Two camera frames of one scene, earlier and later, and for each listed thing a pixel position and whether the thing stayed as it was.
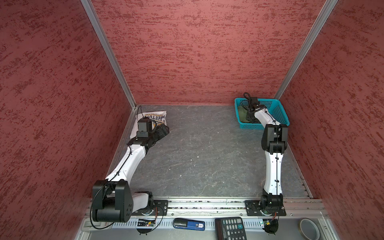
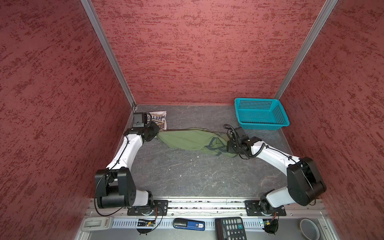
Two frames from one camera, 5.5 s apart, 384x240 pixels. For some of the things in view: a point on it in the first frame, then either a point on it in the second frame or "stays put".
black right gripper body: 250,117 to 234,147
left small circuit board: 144,222 stays put
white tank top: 158,117 stays put
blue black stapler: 188,224 stays put
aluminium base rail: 236,206 stays put
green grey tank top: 242,116 to 212,141
